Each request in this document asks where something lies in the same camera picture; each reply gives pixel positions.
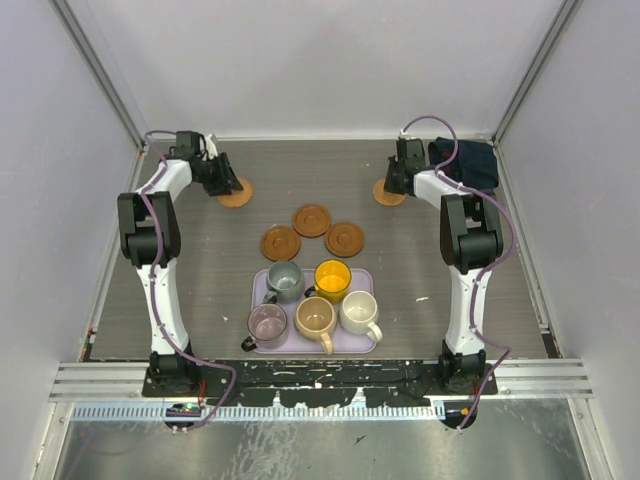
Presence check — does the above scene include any yellow glass cup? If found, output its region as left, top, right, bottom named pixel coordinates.
left=304, top=260, right=352, bottom=305

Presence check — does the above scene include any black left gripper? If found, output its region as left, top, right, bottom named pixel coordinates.
left=195, top=152, right=242, bottom=197

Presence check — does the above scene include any woven rattan coaster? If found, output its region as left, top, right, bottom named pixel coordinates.
left=373, top=179, right=406, bottom=207
left=217, top=177, right=254, bottom=208

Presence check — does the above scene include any beige ceramic mug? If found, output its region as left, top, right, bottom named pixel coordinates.
left=295, top=297, right=337, bottom=355

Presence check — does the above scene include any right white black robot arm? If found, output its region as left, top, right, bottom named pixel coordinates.
left=384, top=138, right=504, bottom=394

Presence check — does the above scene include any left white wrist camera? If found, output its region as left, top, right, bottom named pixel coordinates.
left=203, top=134, right=218, bottom=160

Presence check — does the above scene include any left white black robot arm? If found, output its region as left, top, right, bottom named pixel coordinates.
left=117, top=130, right=244, bottom=396

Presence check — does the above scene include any white speckled ceramic mug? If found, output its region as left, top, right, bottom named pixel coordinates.
left=339, top=291, right=383, bottom=343

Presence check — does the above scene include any aluminium frame rail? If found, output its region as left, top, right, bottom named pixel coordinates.
left=50, top=359, right=593, bottom=406

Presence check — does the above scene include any grey ceramic mug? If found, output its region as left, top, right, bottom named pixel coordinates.
left=262, top=261, right=306, bottom=304

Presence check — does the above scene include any white slotted cable duct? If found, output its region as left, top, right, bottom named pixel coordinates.
left=70, top=399, right=445, bottom=422

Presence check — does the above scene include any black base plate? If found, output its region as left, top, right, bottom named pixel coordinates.
left=142, top=359, right=483, bottom=408

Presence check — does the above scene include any brown wooden coaster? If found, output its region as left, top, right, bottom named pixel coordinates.
left=292, top=204, right=332, bottom=238
left=260, top=225, right=301, bottom=262
left=324, top=222, right=365, bottom=258

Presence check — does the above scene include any pink ceramic mug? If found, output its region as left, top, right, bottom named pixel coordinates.
left=241, top=304, right=289, bottom=352

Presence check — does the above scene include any dark blue folded cloth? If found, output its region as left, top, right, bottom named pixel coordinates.
left=427, top=137, right=499, bottom=190

